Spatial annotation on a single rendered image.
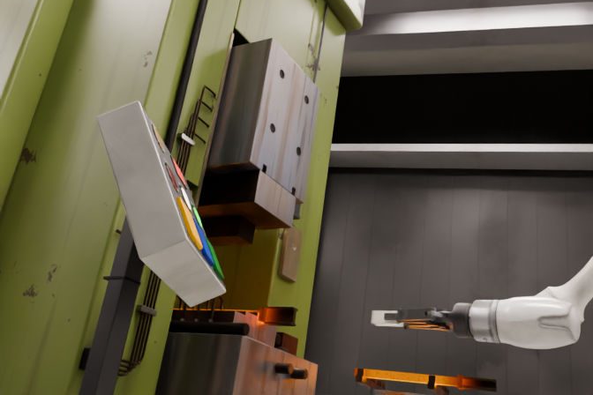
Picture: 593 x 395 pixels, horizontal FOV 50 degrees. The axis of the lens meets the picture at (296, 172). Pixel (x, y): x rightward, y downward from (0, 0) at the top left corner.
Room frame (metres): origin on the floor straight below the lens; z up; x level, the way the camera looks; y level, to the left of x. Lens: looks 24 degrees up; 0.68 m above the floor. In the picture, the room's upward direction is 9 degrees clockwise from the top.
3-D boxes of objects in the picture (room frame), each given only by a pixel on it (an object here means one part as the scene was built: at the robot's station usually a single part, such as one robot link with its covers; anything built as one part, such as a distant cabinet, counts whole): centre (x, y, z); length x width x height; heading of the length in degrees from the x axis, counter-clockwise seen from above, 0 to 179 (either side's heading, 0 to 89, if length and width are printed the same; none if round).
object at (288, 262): (2.01, -0.02, 1.27); 0.09 x 0.02 x 0.17; 147
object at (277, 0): (1.91, 0.32, 2.06); 0.44 x 0.41 x 0.47; 57
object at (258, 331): (1.79, 0.22, 0.96); 0.42 x 0.20 x 0.09; 57
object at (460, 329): (1.42, -0.39, 1.00); 0.09 x 0.08 x 0.07; 57
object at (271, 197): (1.79, 0.22, 1.32); 0.42 x 0.20 x 0.10; 57
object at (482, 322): (1.38, -0.45, 1.00); 0.09 x 0.06 x 0.09; 147
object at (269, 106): (1.82, 0.20, 1.56); 0.42 x 0.39 x 0.40; 57
